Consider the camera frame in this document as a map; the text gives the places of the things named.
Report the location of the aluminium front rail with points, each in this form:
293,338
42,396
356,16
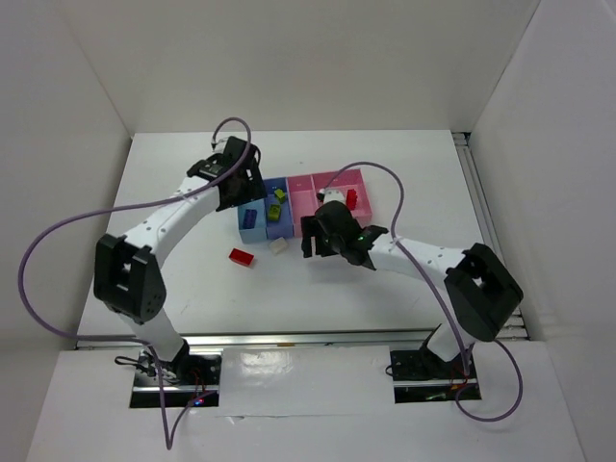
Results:
307,338

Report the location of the dark blue bin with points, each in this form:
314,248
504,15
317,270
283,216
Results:
284,226

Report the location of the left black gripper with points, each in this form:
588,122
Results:
245,188

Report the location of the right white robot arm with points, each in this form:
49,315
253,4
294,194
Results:
482,292

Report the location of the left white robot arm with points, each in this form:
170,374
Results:
128,269

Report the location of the narrow pink bin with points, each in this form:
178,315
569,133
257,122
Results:
303,199

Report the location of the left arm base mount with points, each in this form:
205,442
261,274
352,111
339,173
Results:
199,381

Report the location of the white square lego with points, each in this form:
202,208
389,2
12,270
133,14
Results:
278,245

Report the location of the light blue bin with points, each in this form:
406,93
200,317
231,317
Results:
259,233

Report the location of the aluminium side rail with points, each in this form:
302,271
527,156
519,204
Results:
515,328

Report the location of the purple lego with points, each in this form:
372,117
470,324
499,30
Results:
249,219

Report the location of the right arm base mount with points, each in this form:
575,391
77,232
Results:
419,376

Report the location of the wide pink bin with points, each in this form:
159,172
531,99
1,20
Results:
349,180

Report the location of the green lego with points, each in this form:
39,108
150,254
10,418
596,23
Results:
280,195
274,212

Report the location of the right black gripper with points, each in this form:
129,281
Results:
317,230

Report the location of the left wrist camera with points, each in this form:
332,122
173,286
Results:
219,146

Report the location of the red lego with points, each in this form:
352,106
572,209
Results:
241,257
352,199

